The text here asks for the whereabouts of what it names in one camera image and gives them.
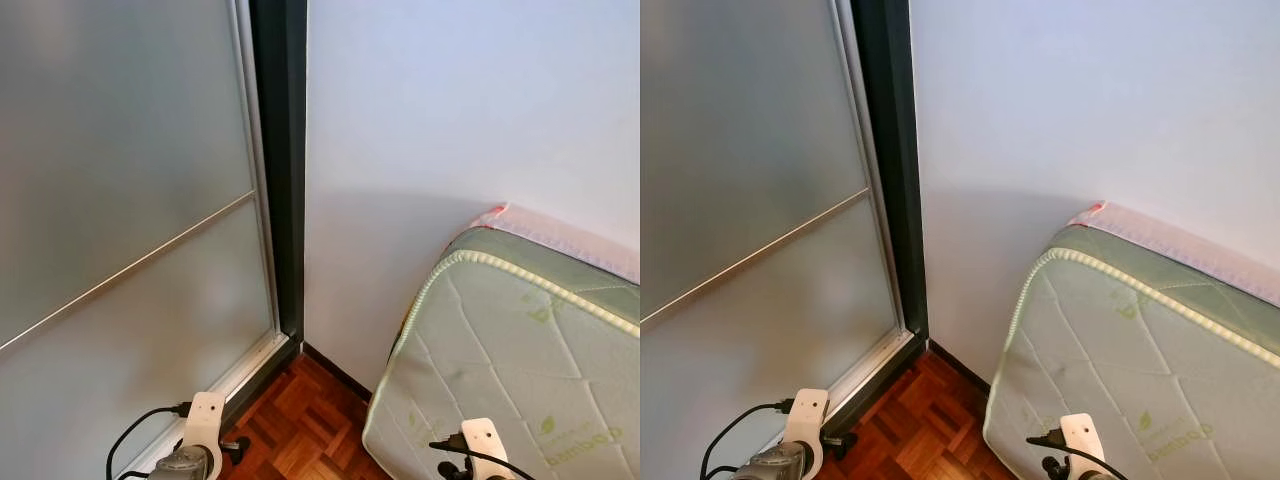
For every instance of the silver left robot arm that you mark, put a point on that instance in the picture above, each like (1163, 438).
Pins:
(180, 467)
(775, 465)

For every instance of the dark door frame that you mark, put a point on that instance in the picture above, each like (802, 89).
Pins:
(280, 150)
(890, 150)

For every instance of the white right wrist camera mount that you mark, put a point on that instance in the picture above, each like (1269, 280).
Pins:
(1083, 440)
(485, 445)

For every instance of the white quilted bamboo mattress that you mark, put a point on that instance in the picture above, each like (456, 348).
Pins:
(1130, 360)
(500, 350)

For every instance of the dark wall baseboard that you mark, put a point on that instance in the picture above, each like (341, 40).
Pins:
(960, 363)
(335, 370)

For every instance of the pink wrapped board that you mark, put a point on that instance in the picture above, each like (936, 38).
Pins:
(1170, 245)
(560, 245)

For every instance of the frosted glass sliding door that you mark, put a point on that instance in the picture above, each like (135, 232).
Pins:
(750, 150)
(120, 150)

